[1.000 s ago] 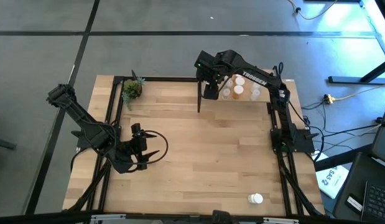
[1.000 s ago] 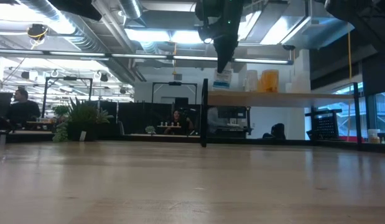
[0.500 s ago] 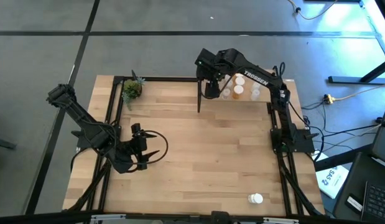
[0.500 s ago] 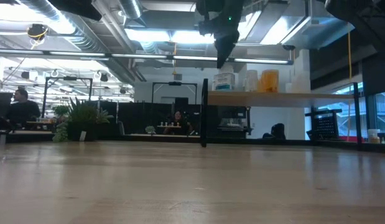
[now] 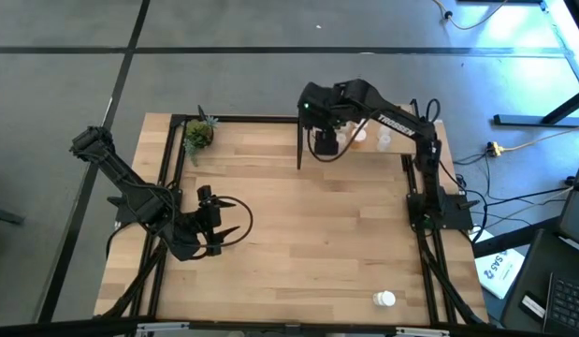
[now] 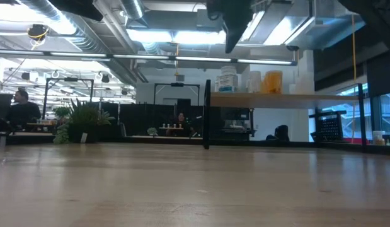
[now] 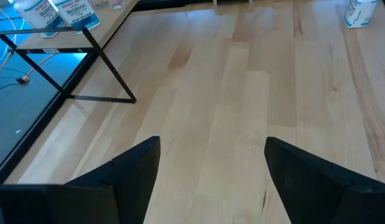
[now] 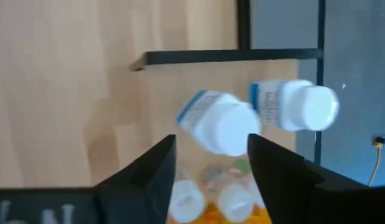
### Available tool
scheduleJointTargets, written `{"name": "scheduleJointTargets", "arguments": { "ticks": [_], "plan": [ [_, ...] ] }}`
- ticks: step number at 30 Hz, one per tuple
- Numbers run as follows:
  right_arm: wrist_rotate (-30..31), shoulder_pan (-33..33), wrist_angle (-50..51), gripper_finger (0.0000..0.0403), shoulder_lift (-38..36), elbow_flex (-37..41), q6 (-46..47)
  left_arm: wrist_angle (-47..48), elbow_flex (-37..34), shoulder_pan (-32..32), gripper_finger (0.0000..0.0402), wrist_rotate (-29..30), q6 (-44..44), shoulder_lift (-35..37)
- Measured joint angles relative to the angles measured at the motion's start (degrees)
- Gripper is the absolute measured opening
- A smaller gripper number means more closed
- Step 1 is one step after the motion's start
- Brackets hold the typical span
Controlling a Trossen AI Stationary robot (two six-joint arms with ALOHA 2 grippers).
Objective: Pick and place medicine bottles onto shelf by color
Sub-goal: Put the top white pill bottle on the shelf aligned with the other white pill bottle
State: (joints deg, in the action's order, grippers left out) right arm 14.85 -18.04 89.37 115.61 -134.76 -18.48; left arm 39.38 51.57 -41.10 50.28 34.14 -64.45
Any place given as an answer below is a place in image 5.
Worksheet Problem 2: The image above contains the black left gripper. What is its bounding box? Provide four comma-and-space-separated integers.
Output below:
190, 184, 241, 258

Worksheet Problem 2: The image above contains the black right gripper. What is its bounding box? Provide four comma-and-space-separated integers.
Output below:
297, 81, 360, 158

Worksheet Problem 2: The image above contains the white Melatonin supplement bottle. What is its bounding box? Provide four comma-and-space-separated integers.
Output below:
372, 290, 397, 308

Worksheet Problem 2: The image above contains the wooden shelf with black posts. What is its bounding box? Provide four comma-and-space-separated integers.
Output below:
297, 95, 428, 170

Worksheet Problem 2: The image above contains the potted green succulent plant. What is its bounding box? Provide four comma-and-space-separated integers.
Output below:
183, 105, 220, 168

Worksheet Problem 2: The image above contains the black desk foot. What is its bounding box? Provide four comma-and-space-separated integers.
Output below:
493, 86, 579, 128

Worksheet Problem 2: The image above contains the black desk leg bar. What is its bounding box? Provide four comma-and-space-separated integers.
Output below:
470, 217, 561, 258

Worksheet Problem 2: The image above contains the black chair foot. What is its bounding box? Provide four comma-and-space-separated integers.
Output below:
0, 205, 26, 227

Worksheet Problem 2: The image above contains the white printed paper sheet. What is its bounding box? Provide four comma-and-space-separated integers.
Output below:
473, 227, 528, 300

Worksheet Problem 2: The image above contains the dark grey side desk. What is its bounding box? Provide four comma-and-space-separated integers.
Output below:
499, 227, 579, 337

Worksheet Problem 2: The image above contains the dark laptop screen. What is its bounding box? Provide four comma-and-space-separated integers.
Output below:
558, 149, 579, 256

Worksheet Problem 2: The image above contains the black device with white label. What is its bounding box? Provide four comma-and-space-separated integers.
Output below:
520, 292, 547, 319

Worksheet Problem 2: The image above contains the black laptop keyboard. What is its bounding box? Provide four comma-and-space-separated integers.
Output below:
543, 273, 579, 334

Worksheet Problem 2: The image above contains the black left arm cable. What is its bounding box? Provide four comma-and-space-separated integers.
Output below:
193, 195, 254, 248

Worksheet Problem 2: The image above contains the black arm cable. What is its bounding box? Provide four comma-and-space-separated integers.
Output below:
307, 111, 379, 164
193, 195, 254, 248

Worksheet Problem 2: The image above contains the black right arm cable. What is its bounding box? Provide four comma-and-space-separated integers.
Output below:
307, 111, 379, 164

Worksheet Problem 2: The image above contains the black aluminium table frame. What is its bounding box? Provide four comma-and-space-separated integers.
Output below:
94, 113, 489, 337

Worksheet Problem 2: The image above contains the silver metal bracket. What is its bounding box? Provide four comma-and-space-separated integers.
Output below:
135, 321, 191, 337
394, 326, 452, 337

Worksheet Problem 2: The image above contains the white floor cable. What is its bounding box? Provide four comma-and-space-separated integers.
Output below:
431, 0, 508, 32

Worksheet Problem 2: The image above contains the yellow power plug with cable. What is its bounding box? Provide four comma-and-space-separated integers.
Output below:
485, 125, 579, 156

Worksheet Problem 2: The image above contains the black floor cable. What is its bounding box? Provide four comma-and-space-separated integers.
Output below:
475, 184, 575, 207

